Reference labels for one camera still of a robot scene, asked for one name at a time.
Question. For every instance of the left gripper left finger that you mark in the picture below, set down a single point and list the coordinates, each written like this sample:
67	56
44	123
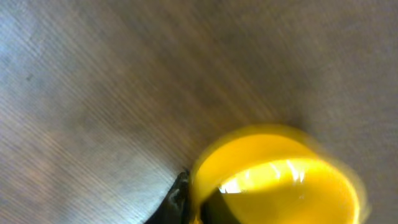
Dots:
175	207

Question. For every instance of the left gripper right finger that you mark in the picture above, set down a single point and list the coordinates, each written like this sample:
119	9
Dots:
215	209

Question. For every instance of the yellow measuring scoop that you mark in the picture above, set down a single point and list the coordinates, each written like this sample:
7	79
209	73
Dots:
279	174

